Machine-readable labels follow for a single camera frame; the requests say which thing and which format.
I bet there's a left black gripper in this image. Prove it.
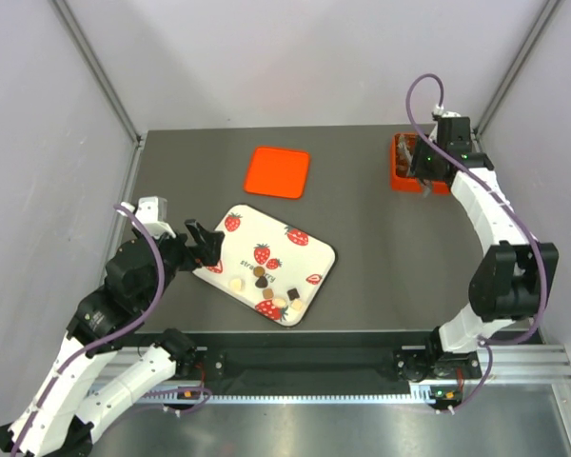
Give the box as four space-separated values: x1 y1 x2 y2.
135 218 225 309

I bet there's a white strawberry tray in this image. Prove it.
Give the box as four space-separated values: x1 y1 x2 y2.
195 204 337 328

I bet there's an orange box lid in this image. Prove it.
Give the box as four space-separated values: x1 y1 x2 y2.
244 146 310 200

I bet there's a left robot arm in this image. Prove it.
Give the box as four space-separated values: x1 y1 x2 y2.
0 219 225 456

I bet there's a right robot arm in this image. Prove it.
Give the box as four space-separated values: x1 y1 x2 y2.
409 111 559 378

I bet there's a white heart chocolate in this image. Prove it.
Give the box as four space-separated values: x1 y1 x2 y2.
229 278 245 291

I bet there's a dark heart chocolate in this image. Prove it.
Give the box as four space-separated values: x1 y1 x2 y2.
255 276 268 288

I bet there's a cream almond chocolate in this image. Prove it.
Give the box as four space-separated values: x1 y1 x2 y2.
272 298 287 308

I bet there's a dark small square chocolate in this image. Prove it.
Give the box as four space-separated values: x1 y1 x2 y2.
287 288 300 301

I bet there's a white cube chocolate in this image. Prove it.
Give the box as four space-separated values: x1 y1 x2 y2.
291 299 304 310

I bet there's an orange compartment box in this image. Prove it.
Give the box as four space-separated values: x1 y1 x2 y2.
389 132 450 195

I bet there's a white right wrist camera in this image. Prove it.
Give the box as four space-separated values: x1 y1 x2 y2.
432 105 461 121

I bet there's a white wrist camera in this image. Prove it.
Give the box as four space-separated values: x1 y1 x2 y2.
116 196 176 240
432 105 461 121

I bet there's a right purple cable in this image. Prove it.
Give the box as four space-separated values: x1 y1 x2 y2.
405 71 548 415

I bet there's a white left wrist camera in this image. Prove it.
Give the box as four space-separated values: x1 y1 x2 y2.
116 196 176 240

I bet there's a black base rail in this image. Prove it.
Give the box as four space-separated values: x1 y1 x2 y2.
175 330 482 399

